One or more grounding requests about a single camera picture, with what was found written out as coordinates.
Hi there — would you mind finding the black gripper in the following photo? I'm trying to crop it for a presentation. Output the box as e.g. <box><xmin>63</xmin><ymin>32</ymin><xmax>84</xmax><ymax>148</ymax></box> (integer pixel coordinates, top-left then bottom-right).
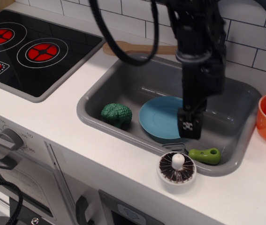
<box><xmin>176</xmin><ymin>50</ymin><xmax>226</xmax><ymax>140</ymax></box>

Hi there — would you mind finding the green handled grey spatula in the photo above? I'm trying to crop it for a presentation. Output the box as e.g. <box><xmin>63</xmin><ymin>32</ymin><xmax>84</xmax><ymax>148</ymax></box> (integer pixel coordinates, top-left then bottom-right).
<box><xmin>162</xmin><ymin>142</ymin><xmax>221</xmax><ymax>165</ymax></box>

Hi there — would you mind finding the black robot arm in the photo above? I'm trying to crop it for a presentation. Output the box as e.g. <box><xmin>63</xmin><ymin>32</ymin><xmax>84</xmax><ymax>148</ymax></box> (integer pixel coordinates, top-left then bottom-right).
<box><xmin>165</xmin><ymin>0</ymin><xmax>226</xmax><ymax>140</ymax></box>

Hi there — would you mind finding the blue plate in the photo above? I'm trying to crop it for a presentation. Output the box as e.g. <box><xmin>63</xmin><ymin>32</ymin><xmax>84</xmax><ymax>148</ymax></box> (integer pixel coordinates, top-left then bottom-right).
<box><xmin>139</xmin><ymin>96</ymin><xmax>185</xmax><ymax>144</ymax></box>

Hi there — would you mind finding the grey sink basin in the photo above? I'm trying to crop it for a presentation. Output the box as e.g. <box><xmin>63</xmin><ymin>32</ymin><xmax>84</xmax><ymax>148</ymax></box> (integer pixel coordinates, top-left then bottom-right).
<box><xmin>76</xmin><ymin>57</ymin><xmax>261</xmax><ymax>176</ymax></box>

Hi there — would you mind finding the toy mushroom slice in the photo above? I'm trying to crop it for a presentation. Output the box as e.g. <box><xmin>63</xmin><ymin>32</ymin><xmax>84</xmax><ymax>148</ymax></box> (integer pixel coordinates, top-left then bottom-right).
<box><xmin>157</xmin><ymin>152</ymin><xmax>197</xmax><ymax>193</ymax></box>

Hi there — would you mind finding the green toy broccoli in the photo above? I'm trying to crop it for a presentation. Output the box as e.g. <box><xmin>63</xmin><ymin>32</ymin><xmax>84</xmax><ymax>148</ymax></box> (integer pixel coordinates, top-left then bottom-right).
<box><xmin>101</xmin><ymin>103</ymin><xmax>132</xmax><ymax>128</ymax></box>

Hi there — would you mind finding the wooden spoon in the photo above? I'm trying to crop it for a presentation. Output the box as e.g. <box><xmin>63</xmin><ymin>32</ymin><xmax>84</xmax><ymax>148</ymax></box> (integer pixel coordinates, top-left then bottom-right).
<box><xmin>102</xmin><ymin>41</ymin><xmax>177</xmax><ymax>56</ymax></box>

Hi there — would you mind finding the toy oven door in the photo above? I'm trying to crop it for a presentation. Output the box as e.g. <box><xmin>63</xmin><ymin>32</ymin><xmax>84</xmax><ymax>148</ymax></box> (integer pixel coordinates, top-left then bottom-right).
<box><xmin>0</xmin><ymin>112</ymin><xmax>77</xmax><ymax>225</ymax></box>

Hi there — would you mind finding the black toy stove top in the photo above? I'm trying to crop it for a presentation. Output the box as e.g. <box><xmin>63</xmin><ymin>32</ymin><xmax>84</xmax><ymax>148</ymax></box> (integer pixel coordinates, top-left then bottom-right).
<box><xmin>0</xmin><ymin>10</ymin><xmax>104</xmax><ymax>103</ymax></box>

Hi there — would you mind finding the grey oven knob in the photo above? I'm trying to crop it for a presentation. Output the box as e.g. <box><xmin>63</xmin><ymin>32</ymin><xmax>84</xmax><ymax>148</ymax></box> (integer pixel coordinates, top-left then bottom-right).
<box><xmin>0</xmin><ymin>128</ymin><xmax>24</xmax><ymax>151</ymax></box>

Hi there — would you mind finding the grey cabinet handle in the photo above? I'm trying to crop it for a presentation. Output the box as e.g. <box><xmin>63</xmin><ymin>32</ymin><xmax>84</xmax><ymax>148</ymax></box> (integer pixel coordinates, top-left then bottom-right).
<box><xmin>76</xmin><ymin>196</ymin><xmax>95</xmax><ymax>225</ymax></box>

